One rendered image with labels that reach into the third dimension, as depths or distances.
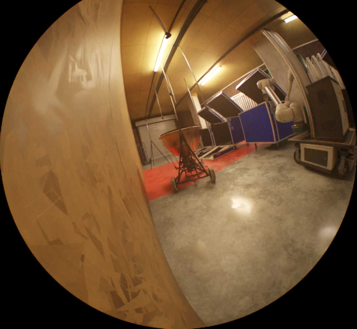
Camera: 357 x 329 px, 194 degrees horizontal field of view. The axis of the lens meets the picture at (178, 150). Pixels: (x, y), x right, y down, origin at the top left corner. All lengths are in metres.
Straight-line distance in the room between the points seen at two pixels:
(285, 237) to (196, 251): 0.51
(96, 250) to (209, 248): 0.61
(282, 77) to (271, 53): 0.79
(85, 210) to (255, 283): 0.62
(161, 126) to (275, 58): 7.95
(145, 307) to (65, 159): 0.24
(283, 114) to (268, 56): 2.72
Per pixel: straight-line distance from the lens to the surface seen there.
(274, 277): 0.64
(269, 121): 2.24
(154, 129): 8.18
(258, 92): 3.30
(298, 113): 1.42
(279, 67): 3.64
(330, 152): 1.25
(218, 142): 3.83
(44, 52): 0.17
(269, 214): 0.85
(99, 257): 0.16
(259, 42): 4.12
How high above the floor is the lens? 0.60
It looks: 4 degrees down
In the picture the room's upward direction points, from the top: 16 degrees counter-clockwise
